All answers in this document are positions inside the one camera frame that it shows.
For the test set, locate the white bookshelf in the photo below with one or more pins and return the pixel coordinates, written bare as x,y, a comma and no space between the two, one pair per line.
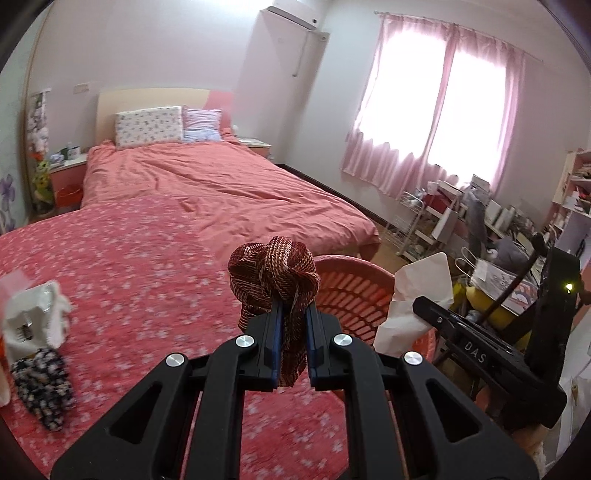
570,184

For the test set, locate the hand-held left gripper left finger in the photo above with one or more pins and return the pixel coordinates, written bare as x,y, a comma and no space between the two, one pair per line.
275,346

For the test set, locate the grey chair back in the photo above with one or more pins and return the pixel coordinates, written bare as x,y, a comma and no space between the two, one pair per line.
475,217

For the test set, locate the green white mug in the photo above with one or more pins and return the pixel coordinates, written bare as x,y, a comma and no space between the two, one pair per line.
72,150

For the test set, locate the dark floral cloth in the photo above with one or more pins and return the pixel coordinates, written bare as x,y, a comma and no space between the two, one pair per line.
44,392

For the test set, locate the pink curtain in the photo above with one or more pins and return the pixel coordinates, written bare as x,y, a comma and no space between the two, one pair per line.
397,161

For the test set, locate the green yellow plush toy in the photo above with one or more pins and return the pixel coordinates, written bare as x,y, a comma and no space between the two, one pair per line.
42,180

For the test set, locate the white air conditioner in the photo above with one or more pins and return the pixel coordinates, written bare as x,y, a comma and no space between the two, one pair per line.
295,11

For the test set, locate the red bin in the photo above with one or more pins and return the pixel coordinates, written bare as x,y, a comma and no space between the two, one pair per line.
69,199

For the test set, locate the beige pink headboard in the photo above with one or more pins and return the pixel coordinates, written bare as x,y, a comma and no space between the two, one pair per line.
138,98

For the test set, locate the dark red striped cloth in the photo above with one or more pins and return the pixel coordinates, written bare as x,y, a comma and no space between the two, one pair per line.
272,267

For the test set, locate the white garment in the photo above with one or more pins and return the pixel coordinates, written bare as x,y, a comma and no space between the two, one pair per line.
32,314

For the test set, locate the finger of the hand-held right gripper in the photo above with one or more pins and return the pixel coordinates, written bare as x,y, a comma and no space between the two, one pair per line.
438,314

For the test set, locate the white air conditioner pipe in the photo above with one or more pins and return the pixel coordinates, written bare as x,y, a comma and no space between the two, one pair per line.
299,50

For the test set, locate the red plastic basket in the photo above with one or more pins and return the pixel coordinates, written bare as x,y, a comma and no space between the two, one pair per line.
355,295

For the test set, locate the pink striped pillow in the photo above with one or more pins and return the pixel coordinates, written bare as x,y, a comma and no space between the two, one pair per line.
203,124

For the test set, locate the white floral pillow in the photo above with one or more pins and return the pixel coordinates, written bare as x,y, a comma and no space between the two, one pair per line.
147,127

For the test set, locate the red floral bedspread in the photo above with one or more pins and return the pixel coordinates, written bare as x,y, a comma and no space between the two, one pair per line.
138,286

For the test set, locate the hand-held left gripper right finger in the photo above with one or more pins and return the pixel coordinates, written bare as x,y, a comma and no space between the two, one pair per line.
314,346

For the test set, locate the wardrobe door with purple flowers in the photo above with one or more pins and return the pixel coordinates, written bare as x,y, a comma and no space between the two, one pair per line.
9,194

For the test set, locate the yellow basin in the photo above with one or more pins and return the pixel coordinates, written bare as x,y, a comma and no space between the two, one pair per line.
480,300

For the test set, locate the person's right forearm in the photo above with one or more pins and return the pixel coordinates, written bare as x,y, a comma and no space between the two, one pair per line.
531,443

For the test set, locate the pink white nightstand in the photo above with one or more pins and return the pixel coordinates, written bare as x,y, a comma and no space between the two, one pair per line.
256,144

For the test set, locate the grey cloth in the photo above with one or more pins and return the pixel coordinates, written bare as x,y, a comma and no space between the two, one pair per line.
508,251

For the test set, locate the pink nightstand with mugs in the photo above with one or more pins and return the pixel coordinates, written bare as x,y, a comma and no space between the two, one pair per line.
69,174

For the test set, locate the white cloth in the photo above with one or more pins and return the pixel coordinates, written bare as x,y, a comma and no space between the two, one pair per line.
420,286

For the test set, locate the pink duvet bed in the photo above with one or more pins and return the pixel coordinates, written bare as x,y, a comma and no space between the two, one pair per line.
221,184

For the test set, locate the printed paper board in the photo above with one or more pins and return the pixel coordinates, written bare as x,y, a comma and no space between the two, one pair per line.
498,278

